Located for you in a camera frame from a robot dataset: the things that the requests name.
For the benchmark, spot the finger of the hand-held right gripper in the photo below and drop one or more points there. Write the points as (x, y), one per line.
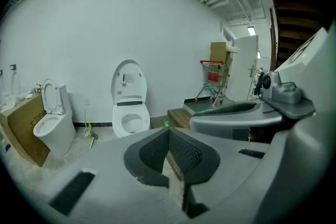
(223, 122)
(296, 165)

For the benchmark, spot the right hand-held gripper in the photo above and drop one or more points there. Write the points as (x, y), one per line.
(317, 73)

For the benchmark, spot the white door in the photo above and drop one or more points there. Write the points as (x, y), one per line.
(241, 68)

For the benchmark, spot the large brown cardboard box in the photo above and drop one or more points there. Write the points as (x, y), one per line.
(23, 128)

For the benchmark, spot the blue object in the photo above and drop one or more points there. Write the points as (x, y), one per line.
(8, 148)

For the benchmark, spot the white bag on boxes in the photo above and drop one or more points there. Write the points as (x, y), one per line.
(233, 49)

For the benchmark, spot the ceiling light panel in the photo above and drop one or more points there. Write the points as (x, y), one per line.
(251, 31)

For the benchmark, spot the white plastic bag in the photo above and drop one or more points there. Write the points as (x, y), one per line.
(15, 99)

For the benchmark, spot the thin white toilet seat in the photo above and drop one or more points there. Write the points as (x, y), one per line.
(45, 98)

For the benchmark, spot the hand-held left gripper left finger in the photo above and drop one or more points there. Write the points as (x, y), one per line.
(110, 165)

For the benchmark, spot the thick white toilet seat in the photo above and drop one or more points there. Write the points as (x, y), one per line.
(118, 116)

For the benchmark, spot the grey shower tray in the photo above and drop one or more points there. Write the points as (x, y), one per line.
(202, 106)

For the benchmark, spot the wooden slatted platform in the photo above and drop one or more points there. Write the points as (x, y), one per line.
(179, 118)

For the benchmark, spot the toilet brush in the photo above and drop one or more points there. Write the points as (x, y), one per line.
(93, 137)

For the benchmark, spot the small white toilet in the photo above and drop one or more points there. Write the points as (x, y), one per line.
(59, 136)

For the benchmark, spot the white smart toilet lid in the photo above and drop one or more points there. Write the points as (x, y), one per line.
(128, 86)

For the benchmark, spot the white wall socket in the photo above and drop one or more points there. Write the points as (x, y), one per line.
(86, 102)

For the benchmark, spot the stack of brown cardboard boxes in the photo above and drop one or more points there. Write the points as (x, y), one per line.
(218, 52)

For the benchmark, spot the dark wooden staircase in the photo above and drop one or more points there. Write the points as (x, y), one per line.
(296, 8)

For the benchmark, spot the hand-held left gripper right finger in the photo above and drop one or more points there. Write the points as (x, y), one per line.
(231, 165)

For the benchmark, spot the metal faucet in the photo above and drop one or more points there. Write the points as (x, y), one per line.
(37, 89)

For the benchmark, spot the white smart toilet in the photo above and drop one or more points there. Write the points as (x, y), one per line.
(117, 132)

